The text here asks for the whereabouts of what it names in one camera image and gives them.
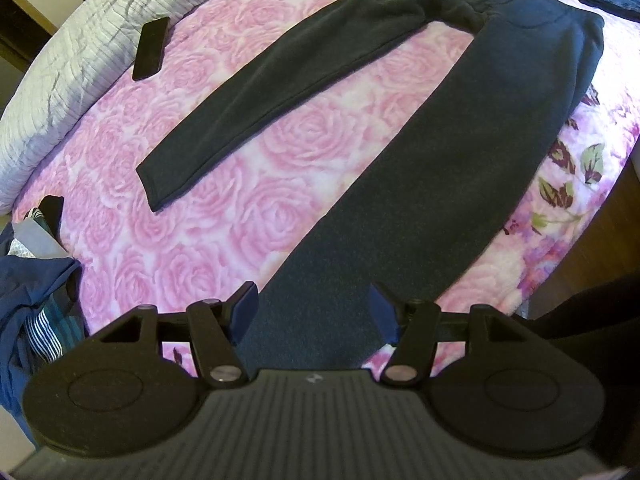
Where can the white striped pillow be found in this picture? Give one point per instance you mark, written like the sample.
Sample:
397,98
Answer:
75,75

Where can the dark grey pants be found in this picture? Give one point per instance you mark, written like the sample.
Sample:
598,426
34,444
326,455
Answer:
450,160

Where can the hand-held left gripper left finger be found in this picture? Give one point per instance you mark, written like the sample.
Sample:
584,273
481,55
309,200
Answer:
246,307

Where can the navy blue cloth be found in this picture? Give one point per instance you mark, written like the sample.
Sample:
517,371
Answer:
20,290

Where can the pale grey cloth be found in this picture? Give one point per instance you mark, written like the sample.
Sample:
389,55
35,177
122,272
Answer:
35,242

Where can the striped teal cloth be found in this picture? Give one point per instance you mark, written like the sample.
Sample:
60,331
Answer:
55,330

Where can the purple floral leaf blanket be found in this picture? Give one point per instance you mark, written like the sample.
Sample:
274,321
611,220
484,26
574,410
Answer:
565,180

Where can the black sock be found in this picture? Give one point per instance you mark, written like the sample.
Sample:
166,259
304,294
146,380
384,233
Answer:
51,212

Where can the black phone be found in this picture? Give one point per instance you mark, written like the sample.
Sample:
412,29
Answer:
150,50

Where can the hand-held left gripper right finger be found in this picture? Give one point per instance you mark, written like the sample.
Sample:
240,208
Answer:
381,306

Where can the pink rose blanket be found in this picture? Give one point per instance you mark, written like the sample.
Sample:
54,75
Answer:
225,110

